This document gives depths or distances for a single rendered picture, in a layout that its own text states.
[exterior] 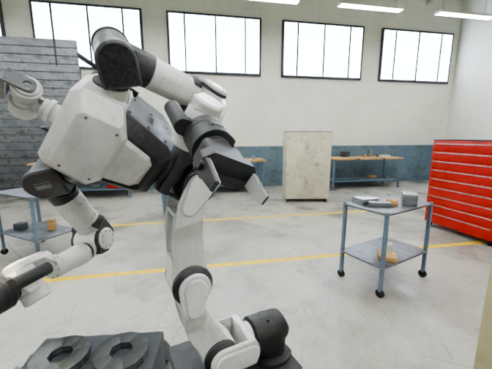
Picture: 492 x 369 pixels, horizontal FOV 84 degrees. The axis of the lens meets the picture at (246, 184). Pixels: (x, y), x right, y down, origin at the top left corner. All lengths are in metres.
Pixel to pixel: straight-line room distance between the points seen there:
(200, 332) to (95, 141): 0.76
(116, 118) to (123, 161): 0.12
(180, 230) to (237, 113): 7.27
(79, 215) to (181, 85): 0.55
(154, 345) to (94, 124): 0.52
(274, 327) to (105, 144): 0.97
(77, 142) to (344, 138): 8.72
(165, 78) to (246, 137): 7.33
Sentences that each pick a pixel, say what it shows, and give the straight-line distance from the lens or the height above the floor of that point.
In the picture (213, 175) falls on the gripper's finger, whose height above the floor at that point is 1.47.
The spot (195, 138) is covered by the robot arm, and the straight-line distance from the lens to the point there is 0.53.
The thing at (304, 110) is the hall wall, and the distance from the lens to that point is 8.64.
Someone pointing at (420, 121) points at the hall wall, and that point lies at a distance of 10.82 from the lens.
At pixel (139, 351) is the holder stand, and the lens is 0.58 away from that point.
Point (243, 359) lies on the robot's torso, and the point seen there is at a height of 0.68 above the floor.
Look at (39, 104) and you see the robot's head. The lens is 0.93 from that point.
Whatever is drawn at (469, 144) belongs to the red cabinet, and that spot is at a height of 1.39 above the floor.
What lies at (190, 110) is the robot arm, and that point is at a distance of 0.61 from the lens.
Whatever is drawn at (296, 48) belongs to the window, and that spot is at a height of 3.92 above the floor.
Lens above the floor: 1.53
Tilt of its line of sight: 10 degrees down
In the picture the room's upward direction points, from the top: straight up
